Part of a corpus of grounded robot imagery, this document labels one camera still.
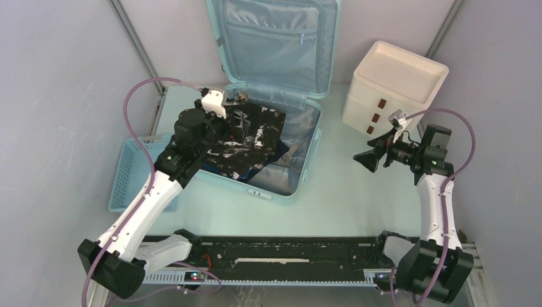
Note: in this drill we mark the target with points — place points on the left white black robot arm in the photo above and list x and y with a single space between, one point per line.
116 262

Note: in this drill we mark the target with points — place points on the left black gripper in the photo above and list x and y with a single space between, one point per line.
231 133

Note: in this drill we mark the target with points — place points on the cream plastic drawer cabinet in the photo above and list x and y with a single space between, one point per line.
388 79

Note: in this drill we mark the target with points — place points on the blue white red garment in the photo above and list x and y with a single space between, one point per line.
238 172

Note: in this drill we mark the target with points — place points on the blue perforated plastic basket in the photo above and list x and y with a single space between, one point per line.
133 169

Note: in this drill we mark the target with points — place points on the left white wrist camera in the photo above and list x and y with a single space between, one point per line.
213 101

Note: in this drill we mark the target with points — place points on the light blue ribbed suitcase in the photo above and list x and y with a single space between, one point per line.
278 54

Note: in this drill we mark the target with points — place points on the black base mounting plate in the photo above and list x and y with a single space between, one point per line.
288 258

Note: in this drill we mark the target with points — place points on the dark navy garment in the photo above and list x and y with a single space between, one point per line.
283 155

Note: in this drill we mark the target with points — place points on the aluminium frame rail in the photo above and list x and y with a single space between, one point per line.
296 271

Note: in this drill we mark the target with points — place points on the black white patterned garment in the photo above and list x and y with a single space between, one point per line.
262 127

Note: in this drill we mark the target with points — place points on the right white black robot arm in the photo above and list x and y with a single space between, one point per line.
434 267

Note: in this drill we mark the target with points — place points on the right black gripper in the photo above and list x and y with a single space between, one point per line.
370 158

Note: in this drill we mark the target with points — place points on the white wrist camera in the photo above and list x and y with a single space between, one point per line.
213 101
399 121

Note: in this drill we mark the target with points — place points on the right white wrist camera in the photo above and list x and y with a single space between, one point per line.
399 121

